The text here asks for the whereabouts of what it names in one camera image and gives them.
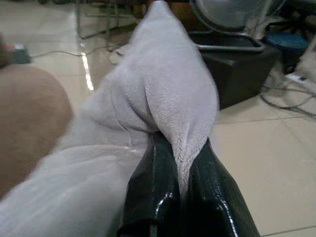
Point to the round standing fan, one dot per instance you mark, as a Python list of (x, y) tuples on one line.
[(232, 19)]

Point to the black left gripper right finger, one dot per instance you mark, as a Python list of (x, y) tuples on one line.
[(217, 197)]

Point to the grey pillow with bear print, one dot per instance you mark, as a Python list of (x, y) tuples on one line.
[(138, 118)]

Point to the white power strip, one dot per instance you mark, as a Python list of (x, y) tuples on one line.
[(300, 79)]

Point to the small dark device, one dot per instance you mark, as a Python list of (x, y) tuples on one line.
[(17, 53)]

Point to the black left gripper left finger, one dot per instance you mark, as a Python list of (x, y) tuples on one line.
[(153, 195)]

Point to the black box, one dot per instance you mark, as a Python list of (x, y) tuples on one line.
[(239, 74)]

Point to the metal frame rack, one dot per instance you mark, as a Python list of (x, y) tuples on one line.
[(98, 19)]

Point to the blue round stool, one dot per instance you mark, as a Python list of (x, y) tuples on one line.
[(287, 47)]

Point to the brown round sofa chair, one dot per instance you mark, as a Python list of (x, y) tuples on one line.
[(27, 118)]

